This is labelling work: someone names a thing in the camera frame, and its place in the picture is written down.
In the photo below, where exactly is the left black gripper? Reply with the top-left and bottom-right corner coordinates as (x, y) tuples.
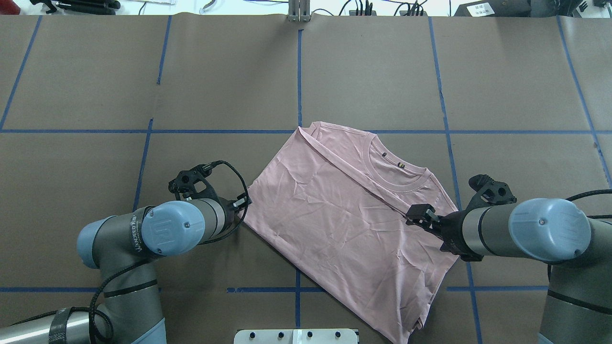
(224, 194), (252, 225)

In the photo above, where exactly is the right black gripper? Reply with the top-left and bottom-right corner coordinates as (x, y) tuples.
(405, 204), (483, 263)

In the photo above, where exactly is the pink Snoopy t-shirt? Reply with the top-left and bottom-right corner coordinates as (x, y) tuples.
(245, 121), (457, 344)

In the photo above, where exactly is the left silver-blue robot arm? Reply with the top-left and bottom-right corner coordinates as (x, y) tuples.
(1, 195), (251, 344)

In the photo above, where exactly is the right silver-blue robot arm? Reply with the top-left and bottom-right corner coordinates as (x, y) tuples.
(406, 198), (612, 344)

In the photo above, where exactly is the white mounting plate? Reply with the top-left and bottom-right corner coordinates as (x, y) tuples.
(233, 328), (360, 344)

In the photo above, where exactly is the black equipment box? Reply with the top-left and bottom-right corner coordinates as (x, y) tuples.
(453, 0), (593, 18)

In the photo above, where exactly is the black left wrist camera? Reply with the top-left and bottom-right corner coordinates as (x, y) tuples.
(168, 162), (220, 201)

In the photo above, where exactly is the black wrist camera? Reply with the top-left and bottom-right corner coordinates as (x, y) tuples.
(466, 174), (517, 211)
(168, 162), (220, 201)

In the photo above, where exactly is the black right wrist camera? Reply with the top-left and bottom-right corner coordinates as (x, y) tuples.
(466, 174), (517, 211)

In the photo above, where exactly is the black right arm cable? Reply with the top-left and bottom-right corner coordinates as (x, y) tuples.
(567, 189), (612, 219)

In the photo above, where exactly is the aluminium frame post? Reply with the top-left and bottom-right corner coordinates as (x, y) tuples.
(287, 0), (312, 22)

